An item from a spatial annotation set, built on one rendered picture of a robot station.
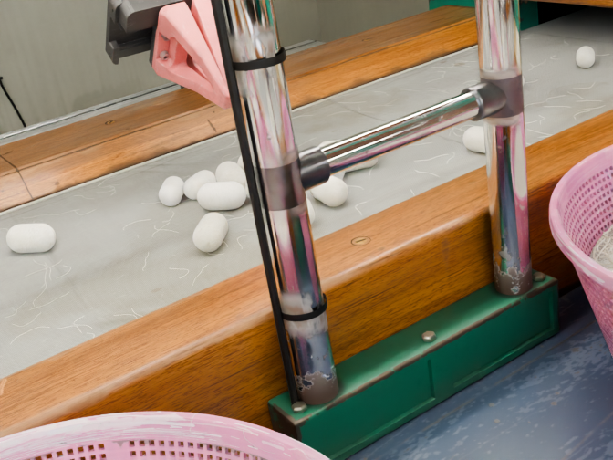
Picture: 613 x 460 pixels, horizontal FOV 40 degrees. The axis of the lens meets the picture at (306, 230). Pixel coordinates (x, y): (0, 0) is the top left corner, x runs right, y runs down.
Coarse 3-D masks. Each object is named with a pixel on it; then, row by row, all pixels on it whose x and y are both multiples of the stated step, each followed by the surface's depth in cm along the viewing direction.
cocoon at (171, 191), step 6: (168, 180) 67; (174, 180) 67; (180, 180) 68; (162, 186) 66; (168, 186) 66; (174, 186) 66; (180, 186) 67; (162, 192) 66; (168, 192) 66; (174, 192) 66; (180, 192) 66; (162, 198) 66; (168, 198) 66; (174, 198) 66; (180, 198) 66; (168, 204) 66; (174, 204) 67
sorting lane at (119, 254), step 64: (448, 64) 91; (576, 64) 84; (320, 128) 79; (64, 192) 74; (128, 192) 71; (384, 192) 63; (0, 256) 63; (64, 256) 61; (128, 256) 60; (192, 256) 58; (256, 256) 57; (0, 320) 54; (64, 320) 53; (128, 320) 51
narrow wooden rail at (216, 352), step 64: (576, 128) 62; (448, 192) 55; (320, 256) 50; (384, 256) 49; (448, 256) 51; (192, 320) 45; (256, 320) 45; (384, 320) 50; (0, 384) 42; (64, 384) 42; (128, 384) 41; (192, 384) 43; (256, 384) 46
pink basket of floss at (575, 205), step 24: (576, 168) 54; (600, 168) 56; (576, 192) 53; (600, 192) 55; (552, 216) 49; (576, 216) 53; (600, 216) 55; (576, 240) 52; (576, 264) 44; (600, 288) 44; (600, 312) 47
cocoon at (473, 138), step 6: (474, 126) 67; (468, 132) 67; (474, 132) 66; (480, 132) 66; (462, 138) 67; (468, 138) 66; (474, 138) 66; (480, 138) 66; (468, 144) 67; (474, 144) 66; (480, 144) 66; (474, 150) 67; (480, 150) 66
